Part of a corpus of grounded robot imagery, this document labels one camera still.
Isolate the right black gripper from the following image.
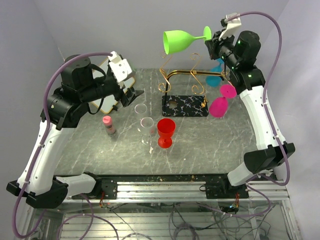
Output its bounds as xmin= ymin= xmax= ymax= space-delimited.
xmin=205 ymin=29 xmax=240 ymax=70

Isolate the blue plastic wine glass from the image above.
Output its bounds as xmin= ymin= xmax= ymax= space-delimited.
xmin=205 ymin=58 xmax=224 ymax=87

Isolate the red plastic wine glass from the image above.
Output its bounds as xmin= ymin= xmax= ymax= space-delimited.
xmin=157 ymin=118 xmax=176 ymax=149

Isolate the green plastic wine glass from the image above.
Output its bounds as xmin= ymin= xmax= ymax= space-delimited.
xmin=162 ymin=26 xmax=212 ymax=55

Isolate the gold wine glass rack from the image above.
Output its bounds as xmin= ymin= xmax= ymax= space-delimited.
xmin=158 ymin=58 xmax=228 ymax=117

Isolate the magenta plastic wine glass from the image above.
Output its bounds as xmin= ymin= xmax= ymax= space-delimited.
xmin=209 ymin=84 xmax=237 ymax=118

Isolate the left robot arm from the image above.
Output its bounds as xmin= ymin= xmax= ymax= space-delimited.
xmin=6 ymin=52 xmax=143 ymax=209

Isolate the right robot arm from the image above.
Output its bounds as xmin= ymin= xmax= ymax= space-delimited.
xmin=205 ymin=30 xmax=296 ymax=198

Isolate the rear clear wine glass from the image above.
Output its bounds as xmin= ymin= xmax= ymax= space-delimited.
xmin=134 ymin=103 xmax=148 ymax=119

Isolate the clear wine glass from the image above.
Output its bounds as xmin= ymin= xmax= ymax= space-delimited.
xmin=134 ymin=103 xmax=148 ymax=119
xmin=138 ymin=116 xmax=155 ymax=145

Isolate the front clear wine glass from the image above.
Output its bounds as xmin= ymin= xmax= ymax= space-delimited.
xmin=138 ymin=116 xmax=155 ymax=145

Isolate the pink capped small bottle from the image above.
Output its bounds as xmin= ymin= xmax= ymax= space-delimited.
xmin=102 ymin=115 xmax=116 ymax=135

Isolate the gold framed whiteboard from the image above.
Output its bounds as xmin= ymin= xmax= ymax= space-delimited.
xmin=92 ymin=58 xmax=136 ymax=115

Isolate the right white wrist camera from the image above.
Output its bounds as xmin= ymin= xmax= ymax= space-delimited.
xmin=218 ymin=12 xmax=242 ymax=41

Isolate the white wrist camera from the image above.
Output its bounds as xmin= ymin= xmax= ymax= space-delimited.
xmin=108 ymin=51 xmax=135 ymax=83
xmin=218 ymin=12 xmax=242 ymax=41

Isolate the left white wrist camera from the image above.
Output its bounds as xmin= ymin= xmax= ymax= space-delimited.
xmin=108 ymin=51 xmax=135 ymax=83

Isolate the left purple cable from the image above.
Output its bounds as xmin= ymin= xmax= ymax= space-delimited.
xmin=11 ymin=51 xmax=116 ymax=238

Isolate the purple cable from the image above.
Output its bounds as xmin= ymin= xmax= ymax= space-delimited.
xmin=224 ymin=10 xmax=291 ymax=218
xmin=11 ymin=51 xmax=116 ymax=238

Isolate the aluminium mounting rail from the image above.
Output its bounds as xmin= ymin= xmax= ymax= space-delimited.
xmin=64 ymin=180 xmax=291 ymax=204

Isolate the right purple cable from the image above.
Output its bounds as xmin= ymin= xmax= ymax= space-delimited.
xmin=224 ymin=10 xmax=291 ymax=218

